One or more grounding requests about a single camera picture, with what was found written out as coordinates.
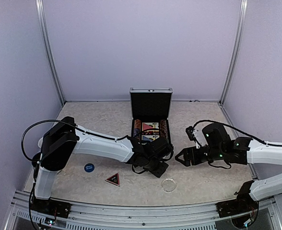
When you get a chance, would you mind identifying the blue playing card deck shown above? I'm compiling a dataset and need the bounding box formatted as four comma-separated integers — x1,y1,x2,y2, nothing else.
141,135,160,142

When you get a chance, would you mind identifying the blue small blind button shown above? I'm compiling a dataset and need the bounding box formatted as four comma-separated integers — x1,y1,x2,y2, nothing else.
84,163,94,173

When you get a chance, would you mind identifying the aluminium poker case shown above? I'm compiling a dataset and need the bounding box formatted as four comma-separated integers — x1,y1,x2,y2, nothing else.
129,87,173,144

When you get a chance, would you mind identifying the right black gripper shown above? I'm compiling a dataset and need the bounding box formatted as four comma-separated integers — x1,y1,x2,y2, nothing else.
176,145,224,166

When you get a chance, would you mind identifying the clear round dealer puck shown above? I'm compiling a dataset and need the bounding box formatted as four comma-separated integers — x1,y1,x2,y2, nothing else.
161,178,176,193

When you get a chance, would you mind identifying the chip row in case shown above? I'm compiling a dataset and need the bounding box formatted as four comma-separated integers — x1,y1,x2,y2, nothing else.
159,120,168,140
132,119,142,140

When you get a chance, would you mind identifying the front aluminium frame rail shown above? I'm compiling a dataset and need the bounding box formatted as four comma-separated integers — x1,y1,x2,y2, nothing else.
2,191,282,230

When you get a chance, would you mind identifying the red playing card deck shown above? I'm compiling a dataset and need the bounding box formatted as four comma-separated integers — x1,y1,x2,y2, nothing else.
142,122,159,132

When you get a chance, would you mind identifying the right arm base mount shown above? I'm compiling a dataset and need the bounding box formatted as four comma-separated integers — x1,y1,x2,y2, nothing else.
216,181,259,218

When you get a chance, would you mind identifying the red triangular dealer button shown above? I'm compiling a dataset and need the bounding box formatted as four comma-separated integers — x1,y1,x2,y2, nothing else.
105,173,120,187

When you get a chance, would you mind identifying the left chip row in case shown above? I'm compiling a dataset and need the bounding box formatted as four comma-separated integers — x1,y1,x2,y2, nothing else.
132,119,142,140

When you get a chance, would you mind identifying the aluminium post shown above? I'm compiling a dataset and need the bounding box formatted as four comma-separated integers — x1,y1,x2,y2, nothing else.
219,0,248,107
35,0,66,107

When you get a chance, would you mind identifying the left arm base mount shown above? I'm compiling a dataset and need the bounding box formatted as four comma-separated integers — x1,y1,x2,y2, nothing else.
30,197,71,219

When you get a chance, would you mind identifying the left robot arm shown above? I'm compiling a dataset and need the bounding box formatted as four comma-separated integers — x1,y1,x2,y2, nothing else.
25,116,174,213

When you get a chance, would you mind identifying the left rear aluminium post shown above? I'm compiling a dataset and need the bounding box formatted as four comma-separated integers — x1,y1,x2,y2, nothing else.
35,0,66,107

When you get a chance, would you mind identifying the right chip row in case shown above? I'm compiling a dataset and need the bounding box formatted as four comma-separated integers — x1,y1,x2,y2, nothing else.
159,120,168,140

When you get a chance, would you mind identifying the right rear aluminium post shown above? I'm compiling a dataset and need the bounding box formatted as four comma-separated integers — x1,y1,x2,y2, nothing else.
219,0,248,107

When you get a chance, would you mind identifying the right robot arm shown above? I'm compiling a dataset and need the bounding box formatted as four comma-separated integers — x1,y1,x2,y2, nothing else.
175,120,282,213

